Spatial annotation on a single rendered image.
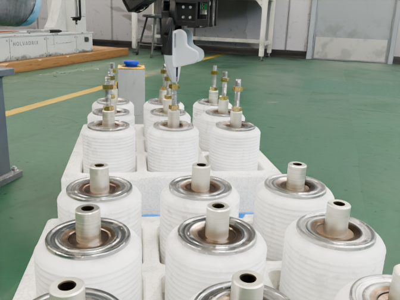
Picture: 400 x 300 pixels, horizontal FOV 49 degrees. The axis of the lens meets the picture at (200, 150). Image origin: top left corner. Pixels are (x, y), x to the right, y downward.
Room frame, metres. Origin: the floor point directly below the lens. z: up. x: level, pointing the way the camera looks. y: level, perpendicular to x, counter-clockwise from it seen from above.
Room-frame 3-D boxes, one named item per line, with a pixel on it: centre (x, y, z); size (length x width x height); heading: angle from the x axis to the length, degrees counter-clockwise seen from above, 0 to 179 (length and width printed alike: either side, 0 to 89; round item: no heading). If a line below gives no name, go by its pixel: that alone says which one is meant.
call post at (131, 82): (1.19, 0.19, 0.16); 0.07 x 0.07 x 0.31; 9
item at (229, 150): (0.82, -0.07, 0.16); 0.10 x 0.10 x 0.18
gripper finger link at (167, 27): (0.77, 0.06, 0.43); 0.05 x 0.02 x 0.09; 168
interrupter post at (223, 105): (0.93, -0.05, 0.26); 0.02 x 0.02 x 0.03
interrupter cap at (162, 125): (0.80, 0.05, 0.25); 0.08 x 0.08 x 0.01
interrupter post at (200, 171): (0.49, 0.00, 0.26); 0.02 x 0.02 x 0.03
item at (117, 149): (0.78, 0.17, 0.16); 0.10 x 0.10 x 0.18
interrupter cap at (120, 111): (0.89, 0.19, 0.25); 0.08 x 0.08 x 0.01
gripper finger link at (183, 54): (0.77, 0.04, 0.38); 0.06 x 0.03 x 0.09; 78
